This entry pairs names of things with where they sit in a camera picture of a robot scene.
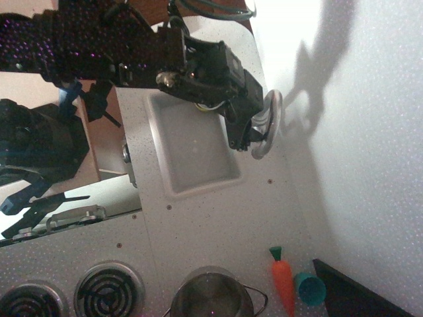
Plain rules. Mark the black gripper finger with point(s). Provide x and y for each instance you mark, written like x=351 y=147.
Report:
x=255 y=136
x=237 y=128

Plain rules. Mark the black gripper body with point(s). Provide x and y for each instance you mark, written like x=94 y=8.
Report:
x=212 y=74

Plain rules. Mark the silver curved faucet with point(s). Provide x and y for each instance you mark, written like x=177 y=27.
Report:
x=270 y=118

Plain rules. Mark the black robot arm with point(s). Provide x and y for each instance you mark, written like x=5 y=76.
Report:
x=111 y=43

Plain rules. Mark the yellow-green cup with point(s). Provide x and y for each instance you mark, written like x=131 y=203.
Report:
x=205 y=108

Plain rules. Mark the grey toy sink basin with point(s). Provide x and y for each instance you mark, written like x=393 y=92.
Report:
x=192 y=148

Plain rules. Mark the silver cabinet knob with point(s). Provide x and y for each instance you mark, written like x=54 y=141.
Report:
x=126 y=153

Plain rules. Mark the upper blue black clamp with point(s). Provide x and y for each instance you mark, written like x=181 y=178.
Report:
x=95 y=100

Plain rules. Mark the blue black clamp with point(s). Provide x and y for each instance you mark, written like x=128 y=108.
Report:
x=95 y=100
x=37 y=209

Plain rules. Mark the orange toy carrot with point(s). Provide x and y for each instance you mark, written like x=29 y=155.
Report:
x=283 y=280

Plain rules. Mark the silver metal pot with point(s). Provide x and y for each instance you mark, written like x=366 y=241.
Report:
x=216 y=294

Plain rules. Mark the teal plastic cup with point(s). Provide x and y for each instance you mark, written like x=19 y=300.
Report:
x=310 y=289

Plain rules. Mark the black bag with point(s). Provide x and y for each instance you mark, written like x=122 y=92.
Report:
x=40 y=143

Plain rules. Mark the black board corner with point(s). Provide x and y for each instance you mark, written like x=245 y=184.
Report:
x=346 y=297

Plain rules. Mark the right black stove burner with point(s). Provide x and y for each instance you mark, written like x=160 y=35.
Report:
x=109 y=289

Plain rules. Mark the black stove burner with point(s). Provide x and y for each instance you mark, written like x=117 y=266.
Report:
x=109 y=289
x=34 y=298

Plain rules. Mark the lower blue black clamp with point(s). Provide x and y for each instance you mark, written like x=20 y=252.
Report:
x=37 y=209

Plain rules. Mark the left black stove burner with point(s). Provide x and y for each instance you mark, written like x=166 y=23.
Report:
x=34 y=298

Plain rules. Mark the grey oven door handle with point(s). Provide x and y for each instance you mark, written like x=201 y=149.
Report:
x=85 y=213

